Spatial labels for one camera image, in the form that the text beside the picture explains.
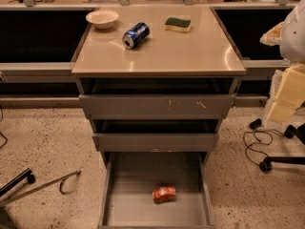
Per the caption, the green yellow sponge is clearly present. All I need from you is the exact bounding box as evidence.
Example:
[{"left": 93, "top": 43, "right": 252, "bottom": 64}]
[{"left": 164, "top": 17, "right": 191, "bottom": 33}]

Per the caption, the grey drawer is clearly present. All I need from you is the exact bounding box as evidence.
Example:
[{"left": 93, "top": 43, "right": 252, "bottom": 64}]
[
  {"left": 79, "top": 77, "right": 236, "bottom": 120},
  {"left": 92, "top": 119, "right": 220, "bottom": 152}
]

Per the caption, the black chair base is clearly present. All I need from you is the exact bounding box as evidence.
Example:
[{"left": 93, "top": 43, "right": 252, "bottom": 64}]
[
  {"left": 0, "top": 168, "right": 35, "bottom": 229},
  {"left": 258, "top": 123, "right": 305, "bottom": 173}
]

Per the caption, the red coke can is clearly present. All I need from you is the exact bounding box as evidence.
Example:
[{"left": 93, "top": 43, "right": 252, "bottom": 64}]
[{"left": 152, "top": 186, "right": 176, "bottom": 202}]

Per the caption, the black floor cable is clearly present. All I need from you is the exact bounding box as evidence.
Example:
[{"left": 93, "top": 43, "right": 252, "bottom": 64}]
[{"left": 242, "top": 128, "right": 285, "bottom": 167}]

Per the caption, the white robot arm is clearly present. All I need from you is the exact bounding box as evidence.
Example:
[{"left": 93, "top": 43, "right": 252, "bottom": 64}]
[{"left": 260, "top": 0, "right": 305, "bottom": 123}]

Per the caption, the white ceramic bowl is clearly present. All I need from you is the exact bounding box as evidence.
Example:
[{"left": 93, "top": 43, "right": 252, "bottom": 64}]
[{"left": 86, "top": 10, "right": 119, "bottom": 30}]

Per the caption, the open bottom drawer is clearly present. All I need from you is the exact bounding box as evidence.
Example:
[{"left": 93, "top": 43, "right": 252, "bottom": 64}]
[{"left": 98, "top": 152, "right": 215, "bottom": 229}]

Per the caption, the black power adapter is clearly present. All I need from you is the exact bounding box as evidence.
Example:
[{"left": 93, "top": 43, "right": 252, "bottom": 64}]
[{"left": 249, "top": 118, "right": 262, "bottom": 130}]

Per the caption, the middle grey drawer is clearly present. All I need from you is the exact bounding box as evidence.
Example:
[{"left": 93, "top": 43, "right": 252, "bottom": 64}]
[{"left": 92, "top": 119, "right": 220, "bottom": 152}]

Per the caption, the black chair base left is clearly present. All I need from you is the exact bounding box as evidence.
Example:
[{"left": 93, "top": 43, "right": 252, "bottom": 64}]
[{"left": 0, "top": 168, "right": 35, "bottom": 229}]

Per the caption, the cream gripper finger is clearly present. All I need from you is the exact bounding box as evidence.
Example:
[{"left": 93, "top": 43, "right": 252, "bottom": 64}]
[
  {"left": 266, "top": 64, "right": 305, "bottom": 123},
  {"left": 259, "top": 22, "right": 283, "bottom": 46}
]

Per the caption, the grey drawer cabinet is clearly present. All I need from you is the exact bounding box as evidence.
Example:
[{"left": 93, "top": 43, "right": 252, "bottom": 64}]
[{"left": 71, "top": 4, "right": 247, "bottom": 229}]

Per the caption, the black chair base right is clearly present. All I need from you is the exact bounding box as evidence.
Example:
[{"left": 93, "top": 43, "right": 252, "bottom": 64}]
[{"left": 258, "top": 123, "right": 305, "bottom": 173}]

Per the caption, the top grey drawer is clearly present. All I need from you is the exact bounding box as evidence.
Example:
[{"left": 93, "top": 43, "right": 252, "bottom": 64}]
[{"left": 79, "top": 77, "right": 236, "bottom": 120}]

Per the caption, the metal rod with hook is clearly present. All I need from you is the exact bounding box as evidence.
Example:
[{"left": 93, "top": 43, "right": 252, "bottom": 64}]
[{"left": 0, "top": 170, "right": 81, "bottom": 207}]

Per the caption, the blue pepsi can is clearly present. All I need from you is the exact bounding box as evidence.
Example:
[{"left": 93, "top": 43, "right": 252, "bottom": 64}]
[{"left": 122, "top": 22, "right": 150, "bottom": 50}]

